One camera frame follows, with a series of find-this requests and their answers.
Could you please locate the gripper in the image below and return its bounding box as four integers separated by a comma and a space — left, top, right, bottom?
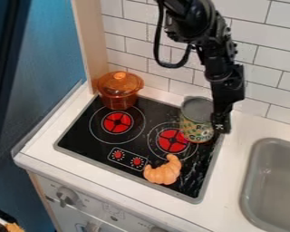
204, 63, 247, 135

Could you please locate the green labelled tin can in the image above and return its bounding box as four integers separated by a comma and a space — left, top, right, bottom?
178, 95, 217, 144

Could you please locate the toy stove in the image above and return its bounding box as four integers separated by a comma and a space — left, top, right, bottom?
53, 92, 227, 205

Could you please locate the toy croissant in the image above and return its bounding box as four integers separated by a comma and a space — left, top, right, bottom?
142, 153, 184, 186

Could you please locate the toy sink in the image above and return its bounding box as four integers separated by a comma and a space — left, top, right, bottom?
239, 137, 290, 232

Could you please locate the orange toy pot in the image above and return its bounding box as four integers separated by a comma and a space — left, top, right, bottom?
95, 81, 147, 111

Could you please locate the orange pot lid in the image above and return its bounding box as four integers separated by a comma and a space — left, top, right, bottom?
95, 71, 145, 97

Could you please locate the black cable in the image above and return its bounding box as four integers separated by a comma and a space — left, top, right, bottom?
152, 0, 194, 69

